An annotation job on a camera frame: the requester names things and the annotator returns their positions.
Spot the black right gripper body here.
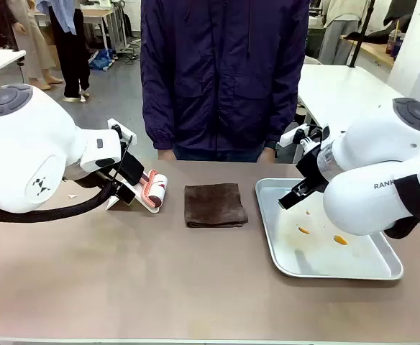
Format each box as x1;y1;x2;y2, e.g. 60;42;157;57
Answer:
295;144;330;192

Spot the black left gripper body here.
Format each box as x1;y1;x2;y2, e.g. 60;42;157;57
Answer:
120;154;146;187

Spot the pink handled lint roller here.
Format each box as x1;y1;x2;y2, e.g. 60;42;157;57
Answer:
137;169;170;209

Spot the brown cloth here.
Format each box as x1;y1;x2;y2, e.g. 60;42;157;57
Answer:
183;183;250;229

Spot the person's right forearm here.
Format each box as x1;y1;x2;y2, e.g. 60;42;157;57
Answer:
140;82;177;151

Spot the person's left forearm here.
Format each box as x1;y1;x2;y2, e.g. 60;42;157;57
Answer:
263;82;300;149

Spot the person's right hand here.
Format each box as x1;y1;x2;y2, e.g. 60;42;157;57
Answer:
157;147;177;162

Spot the person's left hand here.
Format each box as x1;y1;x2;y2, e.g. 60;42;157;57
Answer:
261;146;278;164

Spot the white folded roller stand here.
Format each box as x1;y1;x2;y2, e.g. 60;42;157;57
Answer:
105;179;161;214

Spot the silver metal tray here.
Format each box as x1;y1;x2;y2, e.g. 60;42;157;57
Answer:
255;178;405;281

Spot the large white table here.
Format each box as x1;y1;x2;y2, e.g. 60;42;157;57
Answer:
295;63;400;147

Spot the blue plastic bag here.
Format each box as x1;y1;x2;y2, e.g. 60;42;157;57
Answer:
88;48;117;72

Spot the figure in black trousers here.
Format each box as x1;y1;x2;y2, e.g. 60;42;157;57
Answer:
36;0;92;104

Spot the person in purple jacket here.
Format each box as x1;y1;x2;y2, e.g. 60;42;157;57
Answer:
140;0;312;163

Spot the wooden workbench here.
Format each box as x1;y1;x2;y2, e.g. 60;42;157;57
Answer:
342;34;396;69

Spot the person in grey trousers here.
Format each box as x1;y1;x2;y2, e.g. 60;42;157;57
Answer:
317;0;365;67

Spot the black stand pole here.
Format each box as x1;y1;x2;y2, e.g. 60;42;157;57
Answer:
346;0;376;69

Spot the drink cup with straw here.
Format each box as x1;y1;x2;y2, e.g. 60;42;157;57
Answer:
385;19;402;55

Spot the blue cup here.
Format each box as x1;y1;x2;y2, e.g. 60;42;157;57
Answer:
391;32;407;60

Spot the wooden top desk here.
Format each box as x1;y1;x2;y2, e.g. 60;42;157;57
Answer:
79;6;129;52

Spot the mannequin in beige dress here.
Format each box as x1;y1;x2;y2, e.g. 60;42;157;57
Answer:
7;0;65;91

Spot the dark hanging garment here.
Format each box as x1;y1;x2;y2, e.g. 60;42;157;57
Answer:
342;0;418;41

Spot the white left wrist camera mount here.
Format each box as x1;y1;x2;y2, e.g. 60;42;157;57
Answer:
107;118;138;147

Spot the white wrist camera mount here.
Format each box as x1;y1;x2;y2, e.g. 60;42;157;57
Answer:
107;118;138;147
279;122;332;152

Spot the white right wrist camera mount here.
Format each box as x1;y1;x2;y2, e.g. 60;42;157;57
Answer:
279;122;332;152

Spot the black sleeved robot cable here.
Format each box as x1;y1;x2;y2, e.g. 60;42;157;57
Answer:
0;171;120;224

